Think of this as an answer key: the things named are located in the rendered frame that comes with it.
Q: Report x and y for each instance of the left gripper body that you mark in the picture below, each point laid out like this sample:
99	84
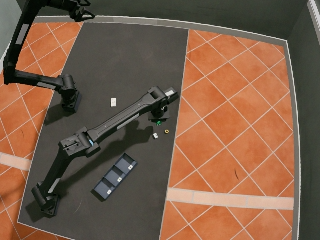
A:
72	12

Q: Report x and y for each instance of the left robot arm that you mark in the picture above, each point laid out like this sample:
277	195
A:
63	84

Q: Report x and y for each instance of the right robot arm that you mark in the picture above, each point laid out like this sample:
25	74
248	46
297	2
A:
79	145

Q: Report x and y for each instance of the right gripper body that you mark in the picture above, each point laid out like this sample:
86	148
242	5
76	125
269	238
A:
159	116

